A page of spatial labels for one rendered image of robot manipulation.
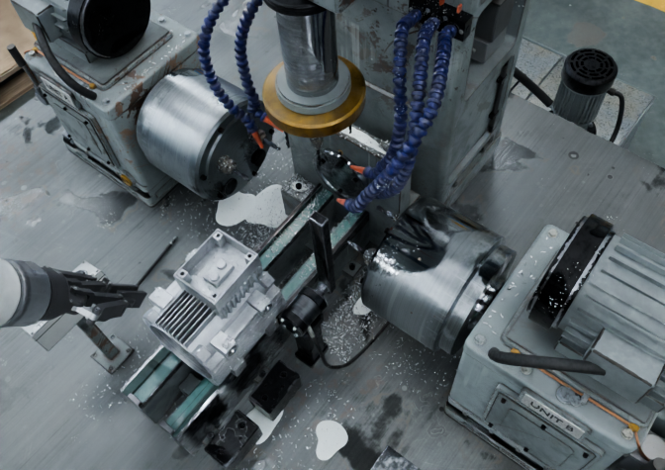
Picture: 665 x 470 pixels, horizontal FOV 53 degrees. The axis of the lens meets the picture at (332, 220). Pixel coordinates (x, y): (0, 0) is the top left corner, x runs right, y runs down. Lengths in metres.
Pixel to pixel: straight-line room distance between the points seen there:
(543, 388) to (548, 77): 1.60
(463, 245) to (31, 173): 1.21
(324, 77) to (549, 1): 2.51
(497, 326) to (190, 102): 0.76
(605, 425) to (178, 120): 0.97
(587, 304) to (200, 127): 0.82
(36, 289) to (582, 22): 2.91
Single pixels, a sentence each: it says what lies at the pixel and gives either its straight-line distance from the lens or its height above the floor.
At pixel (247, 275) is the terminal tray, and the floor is 1.12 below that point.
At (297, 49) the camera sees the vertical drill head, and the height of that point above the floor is 1.46.
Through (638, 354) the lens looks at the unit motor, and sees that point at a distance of 0.98.
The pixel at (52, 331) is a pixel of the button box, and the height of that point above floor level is 1.06.
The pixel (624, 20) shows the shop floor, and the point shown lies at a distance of 3.50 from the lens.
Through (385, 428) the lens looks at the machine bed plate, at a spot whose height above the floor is 0.80.
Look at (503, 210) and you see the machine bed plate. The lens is 1.67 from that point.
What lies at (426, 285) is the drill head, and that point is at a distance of 1.16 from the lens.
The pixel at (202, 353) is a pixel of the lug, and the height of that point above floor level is 1.09.
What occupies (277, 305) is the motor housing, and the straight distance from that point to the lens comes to 1.28.
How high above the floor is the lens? 2.17
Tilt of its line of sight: 57 degrees down
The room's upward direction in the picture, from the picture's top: 6 degrees counter-clockwise
